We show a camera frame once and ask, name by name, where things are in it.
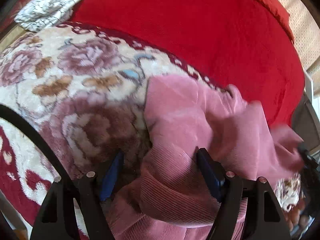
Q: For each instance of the red bed sheet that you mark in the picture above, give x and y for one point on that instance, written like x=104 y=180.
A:
x=200 y=30

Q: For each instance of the floral fleece blanket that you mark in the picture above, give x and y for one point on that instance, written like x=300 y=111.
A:
x=75 y=85

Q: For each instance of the beige dotted curtain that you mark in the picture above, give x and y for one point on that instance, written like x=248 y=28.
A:
x=302 y=22

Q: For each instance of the white patterned pillow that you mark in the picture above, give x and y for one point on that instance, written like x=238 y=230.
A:
x=50 y=5

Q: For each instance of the red quilt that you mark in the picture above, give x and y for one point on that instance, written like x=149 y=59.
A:
x=270 y=2

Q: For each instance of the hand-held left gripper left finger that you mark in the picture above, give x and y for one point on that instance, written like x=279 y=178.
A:
x=113 y=172

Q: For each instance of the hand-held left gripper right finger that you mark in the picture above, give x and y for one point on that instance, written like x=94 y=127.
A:
x=209 y=175

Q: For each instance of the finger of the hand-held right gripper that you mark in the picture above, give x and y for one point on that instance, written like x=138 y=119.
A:
x=308 y=158

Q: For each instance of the white furniture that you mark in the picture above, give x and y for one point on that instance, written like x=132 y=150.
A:
x=312 y=82

